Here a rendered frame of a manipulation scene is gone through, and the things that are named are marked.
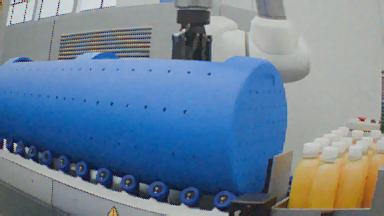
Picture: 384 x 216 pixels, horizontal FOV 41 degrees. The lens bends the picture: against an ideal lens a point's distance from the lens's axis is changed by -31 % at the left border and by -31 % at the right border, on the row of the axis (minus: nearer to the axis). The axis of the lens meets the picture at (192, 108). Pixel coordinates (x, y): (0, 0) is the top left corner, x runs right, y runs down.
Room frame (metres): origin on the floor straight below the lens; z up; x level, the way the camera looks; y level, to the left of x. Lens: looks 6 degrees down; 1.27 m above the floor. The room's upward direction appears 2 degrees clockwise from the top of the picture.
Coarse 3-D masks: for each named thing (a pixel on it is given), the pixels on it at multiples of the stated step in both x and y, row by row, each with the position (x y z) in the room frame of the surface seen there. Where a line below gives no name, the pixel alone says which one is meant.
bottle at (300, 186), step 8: (304, 160) 1.15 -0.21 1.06; (312, 160) 1.14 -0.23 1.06; (296, 168) 1.16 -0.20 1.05; (304, 168) 1.13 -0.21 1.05; (312, 168) 1.13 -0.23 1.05; (296, 176) 1.14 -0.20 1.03; (304, 176) 1.13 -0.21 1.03; (312, 176) 1.13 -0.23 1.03; (296, 184) 1.14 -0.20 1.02; (304, 184) 1.13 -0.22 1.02; (296, 192) 1.14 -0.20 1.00; (304, 192) 1.13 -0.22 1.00; (288, 200) 1.16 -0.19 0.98; (296, 200) 1.13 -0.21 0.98; (304, 200) 1.12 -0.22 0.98; (296, 208) 1.13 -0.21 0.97; (304, 208) 1.12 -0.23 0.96
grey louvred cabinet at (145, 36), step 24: (24, 24) 3.65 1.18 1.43; (48, 24) 3.49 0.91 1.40; (72, 24) 3.39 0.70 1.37; (96, 24) 3.30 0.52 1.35; (120, 24) 3.22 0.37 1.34; (144, 24) 3.16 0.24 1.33; (168, 24) 3.10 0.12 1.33; (240, 24) 3.21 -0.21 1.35; (24, 48) 3.60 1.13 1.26; (48, 48) 3.48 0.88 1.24; (72, 48) 3.36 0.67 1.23; (96, 48) 3.28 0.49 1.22; (120, 48) 3.21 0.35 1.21; (144, 48) 3.15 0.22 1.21; (168, 48) 3.09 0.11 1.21
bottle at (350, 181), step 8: (352, 160) 1.08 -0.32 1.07; (360, 160) 1.09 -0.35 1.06; (344, 168) 1.09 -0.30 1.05; (352, 168) 1.07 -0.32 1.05; (360, 168) 1.07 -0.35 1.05; (344, 176) 1.08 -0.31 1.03; (352, 176) 1.06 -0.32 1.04; (360, 176) 1.07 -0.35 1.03; (344, 184) 1.07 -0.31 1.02; (352, 184) 1.06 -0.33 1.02; (360, 184) 1.07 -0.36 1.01; (344, 192) 1.07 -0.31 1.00; (352, 192) 1.06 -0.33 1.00; (336, 200) 1.09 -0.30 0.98; (344, 200) 1.07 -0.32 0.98; (352, 200) 1.06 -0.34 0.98; (336, 208) 1.08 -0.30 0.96; (344, 208) 1.06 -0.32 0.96
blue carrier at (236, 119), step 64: (64, 64) 1.52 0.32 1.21; (128, 64) 1.41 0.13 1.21; (192, 64) 1.34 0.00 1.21; (256, 64) 1.31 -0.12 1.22; (0, 128) 1.66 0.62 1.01; (64, 128) 1.44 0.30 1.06; (128, 128) 1.33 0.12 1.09; (192, 128) 1.26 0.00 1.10; (256, 128) 1.31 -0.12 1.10; (256, 192) 1.35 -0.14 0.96
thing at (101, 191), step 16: (16, 160) 1.61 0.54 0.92; (32, 160) 1.57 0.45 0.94; (48, 176) 1.51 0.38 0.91; (64, 176) 1.49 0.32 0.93; (96, 192) 1.42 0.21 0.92; (112, 192) 1.40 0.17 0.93; (144, 208) 1.34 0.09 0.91; (160, 208) 1.33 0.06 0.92; (176, 208) 1.31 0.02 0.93; (192, 208) 1.30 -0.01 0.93
